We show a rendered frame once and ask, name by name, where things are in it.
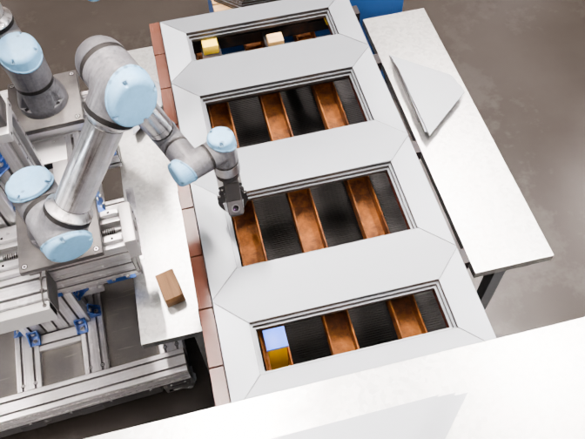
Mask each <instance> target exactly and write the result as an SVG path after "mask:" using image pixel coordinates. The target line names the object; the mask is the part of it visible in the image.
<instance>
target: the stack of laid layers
mask: <svg viewBox="0 0 585 439"><path fill-rule="evenodd" d="M324 17H325V18H326V20H327V23H328V25H329V28H330V30H331V32H332V34H333V35H334V34H339V33H338V30H337V28H336V25H335V23H334V21H333V18H332V15H331V13H330V10H329V9H328V8H323V9H318V10H309V11H304V12H300V13H294V14H290V15H285V16H280V17H271V18H267V19H261V20H257V21H251V22H247V23H242V24H233V25H228V26H223V27H218V28H213V29H209V30H200V31H195V32H190V33H186V36H187V40H188V44H189V48H190V52H191V56H192V61H195V60H196V58H195V54H194V50H193V46H192V42H197V41H201V40H206V39H211V38H216V37H224V36H230V35H234V34H239V33H244V32H249V31H254V30H263V29H267V28H272V27H277V26H282V25H287V24H296V23H300V22H305V21H310V20H314V19H320V18H324ZM342 78H350V80H351V83H352V85H353V88H354V91H355V93H356V96H357V98H358V100H359V102H360V106H361V109H362V111H363V113H364V115H365V118H366V121H370V120H374V119H373V115H372V113H371V111H370V109H369V106H368V104H367V102H366V99H365V96H364V94H363V91H362V90H361V88H360V84H359V81H358V79H357V78H356V75H355V73H354V70H353V67H348V68H344V69H339V70H335V71H326V72H321V73H317V74H312V75H307V76H303V77H298V78H290V79H286V80H280V81H276V82H271V83H267V84H259V85H254V86H249V87H245V88H240V89H236V90H230V91H222V92H218V93H213V94H209V95H204V96H200V100H201V104H202V108H203V112H204V116H205V123H206V128H207V131H208V133H209V131H210V130H211V125H210V121H209V117H208V113H207V109H206V106H207V105H211V104H216V103H220V102H225V101H229V100H234V99H239V98H247V97H251V96H256V95H260V94H265V93H269V92H275V91H283V90H287V89H292V88H296V87H300V86H305V85H310V84H318V83H323V82H327V81H332V80H336V79H342ZM391 161H392V160H389V161H386V162H381V163H378V164H373V165H366V166H362V167H358V168H353V169H349V170H345V171H341V172H334V173H329V174H326V175H321V176H317V177H313V178H309V179H302V180H297V181H293V182H289V183H285V184H281V185H276V186H269V187H266V188H261V189H257V190H253V191H249V192H247V196H248V200H247V201H250V200H254V199H262V198H266V197H270V196H274V195H279V194H283V193H287V192H295V191H298V190H303V189H307V188H312V187H315V186H323V185H328V184H332V183H336V182H340V181H344V180H349V179H357V178H360V177H365V176H369V175H374V174H377V173H382V172H387V174H388V177H389V178H390V181H391V183H392V186H393V189H394V191H395V194H396V196H397V199H398V201H399V203H400V207H401V209H402V212H403V213H404V216H405V218H406V221H407V224H408V227H409V230H410V229H414V228H418V227H417V225H416V223H415V220H414V217H413V215H412V213H411V210H410V208H409V205H408V203H407V200H406V197H405V195H404V193H403V191H402V188H401V186H400V182H399V181H398V178H397V176H396V173H395V171H394V169H393V165H392V163H391ZM225 216H226V219H227V224H228V227H229V232H230V236H231V240H232V247H233V252H234V255H235V260H236V264H237V268H238V267H242V266H241V262H240V257H239V250H238V247H237V242H236V239H235V234H234V231H233V226H232V219H231V216H230V215H229V213H228V212H225ZM431 290H434V292H435V294H436V297H437V300H438V302H439V304H440V308H441V310H442V313H443V314H444V317H445V319H446V322H447V325H448V328H444V329H441V330H437V331H433V332H430V333H425V334H419V335H416V336H412V337H408V338H404V339H400V340H397V341H390V342H386V343H382V344H379V345H375V346H371V347H368V348H361V349H357V350H354V351H350V352H346V353H342V354H338V355H332V356H328V357H325V358H320V359H317V360H313V361H307V362H302V363H299V364H295V365H292V366H288V367H284V368H277V369H274V370H270V371H265V368H264V363H263V360H262V355H261V352H260V347H259V340H258V336H257V332H256V331H259V330H262V329H267V328H273V327H277V326H281V325H285V324H288V323H293V322H296V321H303V320H307V319H311V318H315V317H319V316H322V315H326V314H333V313H337V312H341V311H345V310H348V309H353V308H357V307H363V306H367V305H371V304H374V303H379V302H382V301H389V300H393V299H397V298H400V297H405V296H408V295H412V294H419V293H423V292H426V291H431ZM249 324H250V328H251V332H252V339H253V343H254V347H255V352H256V355H257V360H258V364H259V372H260V374H261V375H263V374H267V373H271V372H274V371H278V370H281V369H286V368H292V367H296V366H299V365H303V364H307V363H311V362H315V361H321V360H325V359H329V358H333V357H336V356H340V355H346V354H351V353H354V352H358V351H361V350H365V349H369V348H376V347H379V346H383V345H387V344H390V343H395V342H398V341H404V340H408V339H412V338H416V337H420V336H423V335H427V334H433V333H438V332H441V331H445V330H448V329H452V328H457V327H458V326H457V324H456V321H455V319H454V316H453V313H452V311H451V308H450V306H449V304H448V302H447V298H446V296H445V294H444V292H443V289H442V287H441V284H440V281H439V279H438V280H430V281H427V282H423V283H420V284H415V285H412V286H408V287H401V288H397V289H393V290H389V291H386V292H381V293H377V294H370V295H367V296H363V297H359V298H355V299H351V300H347V301H341V302H336V303H333V304H329V305H325V306H321V307H314V308H310V309H307V310H302V311H298V312H295V313H290V314H284V315H280V316H276V317H272V318H268V319H264V320H261V321H254V322H250V323H249Z"/></svg>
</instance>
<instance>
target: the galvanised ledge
mask: <svg viewBox="0 0 585 439"><path fill-rule="evenodd" d="M128 52H129V53H130V55H131V56H132V57H133V58H134V59H135V60H136V62H137V63H138V64H139V65H140V66H141V67H142V68H143V69H145V70H146V71H147V73H148V74H149V76H150V77H151V79H152V80H155V81H157V82H159V81H158V71H157V66H156V61H155V57H154V53H153V49H152V46H151V47H145V48H141V49H136V50H131V51H128ZM119 147H120V151H121V157H122V161H123V165H122V166H120V169H121V177H122V184H123V192H124V202H127V198H126V191H125V189H129V188H133V190H134V195H135V200H136V206H137V212H138V222H139V227H140V232H141V239H142V244H143V249H144V255H145V259H144V260H141V261H140V262H141V267H142V272H143V273H142V274H139V275H137V277H134V278H133V280H134V287H135V295H136V303H137V311H138V325H139V333H140V340H141V346H142V347H143V348H150V347H154V346H158V345H162V344H166V343H170V342H174V341H180V340H184V339H188V338H192V337H196V336H200V335H203V331H202V327H201V325H200V320H199V315H198V302H197V296H196V291H195V286H194V281H193V276H192V266H191V262H190V256H189V251H188V246H187V241H186V236H185V226H184V221H183V216H182V211H181V206H180V204H179V199H178V186H177V183H176V182H175V181H174V179H173V177H172V176H171V175H170V173H169V170H168V167H167V166H168V164H169V163H170V161H169V159H168V158H167V157H166V156H165V155H164V154H163V153H162V152H161V150H160V149H159V148H158V147H157V145H156V144H155V143H154V142H153V141H152V140H151V139H150V137H149V136H148V135H147V134H146V133H145V132H144V131H143V130H142V129H140V130H139V131H138V132H137V133H136V134H135V135H133V128H132V129H131V130H129V131H126V132H124V134H123V136H122V138H121V139H120V142H119ZM170 269H173V271H174V273H175V275H176V277H177V279H178V283H179V285H180V287H181V289H182V291H183V294H184V296H185V301H182V302H180V303H179V304H176V305H174V306H172V307H167V305H166V303H165V299H164V297H163V295H162V293H161V290H160V288H159V285H158V283H157V280H156V278H155V275H158V274H161V273H163V272H165V271H168V270H170Z"/></svg>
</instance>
